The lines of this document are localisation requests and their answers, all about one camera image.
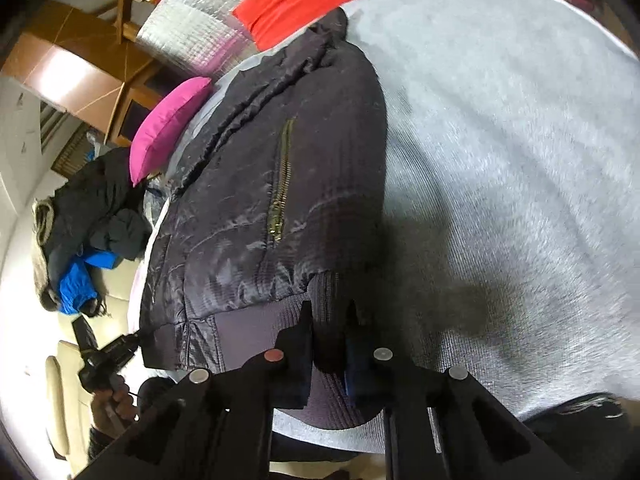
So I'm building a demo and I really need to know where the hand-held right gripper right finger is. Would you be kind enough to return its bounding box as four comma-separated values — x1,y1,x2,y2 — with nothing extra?
344,299,587,480

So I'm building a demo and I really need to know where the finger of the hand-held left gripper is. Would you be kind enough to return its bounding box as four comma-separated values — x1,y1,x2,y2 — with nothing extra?
102,332,144,359

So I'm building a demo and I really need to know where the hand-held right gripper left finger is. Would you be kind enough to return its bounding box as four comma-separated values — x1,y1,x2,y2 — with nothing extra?
75,302,316,480

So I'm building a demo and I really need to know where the dark quilted zip jacket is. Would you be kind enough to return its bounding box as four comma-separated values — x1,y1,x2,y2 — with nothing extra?
137,7,390,428

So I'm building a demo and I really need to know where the person's left forearm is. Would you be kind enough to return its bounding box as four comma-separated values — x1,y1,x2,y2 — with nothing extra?
87,425,119,464

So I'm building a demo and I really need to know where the pile of dark clothes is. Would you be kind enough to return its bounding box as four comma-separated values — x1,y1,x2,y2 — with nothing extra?
37,146,154,311

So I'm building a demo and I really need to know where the person's left hand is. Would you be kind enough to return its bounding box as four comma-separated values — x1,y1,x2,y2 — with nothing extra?
92,374,138,434

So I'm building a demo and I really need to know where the cream leather sofa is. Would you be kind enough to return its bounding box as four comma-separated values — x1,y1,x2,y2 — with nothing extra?
44,265,146,462

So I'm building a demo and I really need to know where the blue garment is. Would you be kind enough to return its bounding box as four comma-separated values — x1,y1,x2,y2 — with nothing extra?
58,251,122,314

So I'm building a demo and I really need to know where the beige fleece garment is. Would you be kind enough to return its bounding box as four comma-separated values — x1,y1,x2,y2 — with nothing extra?
31,197,58,306

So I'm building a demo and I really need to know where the pink pillow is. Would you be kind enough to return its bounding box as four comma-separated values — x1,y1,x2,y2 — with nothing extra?
129,76,214,187

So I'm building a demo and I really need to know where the grey fleece blanket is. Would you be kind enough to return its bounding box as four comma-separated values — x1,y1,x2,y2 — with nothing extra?
127,0,640,456

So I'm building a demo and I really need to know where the wooden cabinet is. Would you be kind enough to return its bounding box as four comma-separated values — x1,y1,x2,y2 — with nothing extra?
0,0,168,147

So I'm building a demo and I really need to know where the silver foil insulation mat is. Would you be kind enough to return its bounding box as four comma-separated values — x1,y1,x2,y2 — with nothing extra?
135,0,283,82

